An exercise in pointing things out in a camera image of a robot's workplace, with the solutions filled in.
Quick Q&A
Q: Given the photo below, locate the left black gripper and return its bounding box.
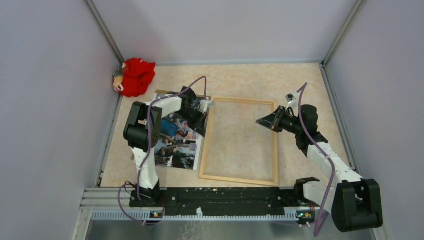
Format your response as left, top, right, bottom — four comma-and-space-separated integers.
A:
175, 106, 208, 137

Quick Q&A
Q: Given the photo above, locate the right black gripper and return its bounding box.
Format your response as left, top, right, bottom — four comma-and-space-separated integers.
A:
256, 106, 303, 136

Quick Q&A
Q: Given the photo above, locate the printed photo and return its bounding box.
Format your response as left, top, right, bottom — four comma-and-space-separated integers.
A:
154, 90, 212, 171

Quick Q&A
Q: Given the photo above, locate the transparent plastic sheet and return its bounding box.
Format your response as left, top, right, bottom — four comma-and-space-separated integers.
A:
205, 100, 276, 182

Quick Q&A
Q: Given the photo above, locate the wooden picture frame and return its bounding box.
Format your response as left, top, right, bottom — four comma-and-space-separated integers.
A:
198, 96, 279, 187

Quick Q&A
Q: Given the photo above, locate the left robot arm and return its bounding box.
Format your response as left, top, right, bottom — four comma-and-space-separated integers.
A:
123, 87, 214, 207

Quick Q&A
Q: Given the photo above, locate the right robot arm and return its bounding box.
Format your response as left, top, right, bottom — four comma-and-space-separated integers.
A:
256, 104, 384, 233

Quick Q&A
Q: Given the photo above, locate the red crumpled cloth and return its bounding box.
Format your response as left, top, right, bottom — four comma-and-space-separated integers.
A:
112, 58, 156, 98

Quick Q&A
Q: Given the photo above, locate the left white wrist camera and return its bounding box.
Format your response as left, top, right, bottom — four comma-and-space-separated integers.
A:
199, 99, 215, 113

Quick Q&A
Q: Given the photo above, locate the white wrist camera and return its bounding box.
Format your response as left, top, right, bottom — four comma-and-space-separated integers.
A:
199, 99, 215, 113
285, 92, 300, 108

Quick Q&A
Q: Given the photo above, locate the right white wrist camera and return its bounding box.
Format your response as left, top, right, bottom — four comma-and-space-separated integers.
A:
285, 92, 300, 108

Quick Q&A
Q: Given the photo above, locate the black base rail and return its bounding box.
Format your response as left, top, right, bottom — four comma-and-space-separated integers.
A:
129, 187, 311, 217

